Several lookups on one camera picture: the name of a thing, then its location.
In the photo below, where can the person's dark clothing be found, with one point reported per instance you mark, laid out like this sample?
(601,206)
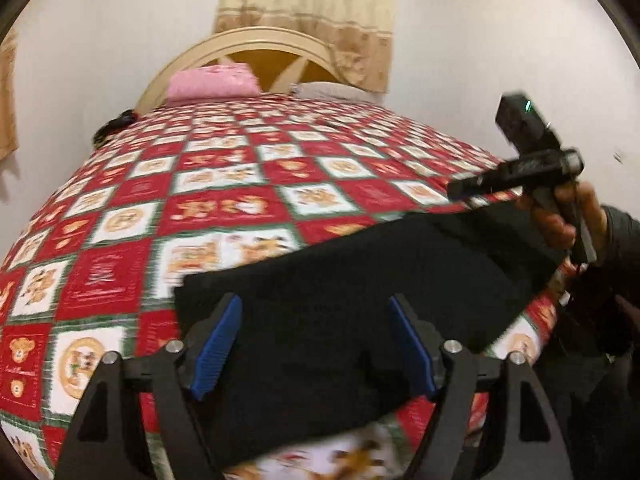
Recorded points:
(590,410)

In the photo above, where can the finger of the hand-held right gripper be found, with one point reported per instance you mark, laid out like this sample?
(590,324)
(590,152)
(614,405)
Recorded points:
(475,187)

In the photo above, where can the person's right forearm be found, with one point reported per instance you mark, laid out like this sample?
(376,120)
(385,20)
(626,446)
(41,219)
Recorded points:
(622,260)

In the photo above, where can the beige patterned curtain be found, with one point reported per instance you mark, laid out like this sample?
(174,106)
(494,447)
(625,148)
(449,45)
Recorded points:
(7,100)
(310,5)

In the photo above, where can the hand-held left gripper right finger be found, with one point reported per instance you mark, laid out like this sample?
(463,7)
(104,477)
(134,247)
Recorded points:
(413,346)

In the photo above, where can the grey pillow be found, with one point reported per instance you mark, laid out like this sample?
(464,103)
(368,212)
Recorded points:
(335,91)

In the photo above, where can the cream wooden headboard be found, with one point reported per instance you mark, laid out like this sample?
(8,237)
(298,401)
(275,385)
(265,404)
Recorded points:
(240,40)

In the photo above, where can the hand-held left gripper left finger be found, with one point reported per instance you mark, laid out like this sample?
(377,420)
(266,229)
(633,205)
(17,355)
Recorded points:
(216,349)

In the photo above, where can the pink pillow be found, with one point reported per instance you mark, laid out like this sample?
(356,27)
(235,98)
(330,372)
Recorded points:
(212,82)

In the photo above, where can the red printed bear blanket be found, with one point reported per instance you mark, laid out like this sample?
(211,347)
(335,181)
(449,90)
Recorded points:
(125,270)

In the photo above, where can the small dark object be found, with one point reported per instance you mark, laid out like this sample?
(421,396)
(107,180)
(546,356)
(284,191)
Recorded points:
(115,124)

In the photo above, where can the black pants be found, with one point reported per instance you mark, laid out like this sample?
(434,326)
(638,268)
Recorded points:
(325,300)

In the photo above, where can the person's right hand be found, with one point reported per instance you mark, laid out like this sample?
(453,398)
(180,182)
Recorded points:
(550,227)

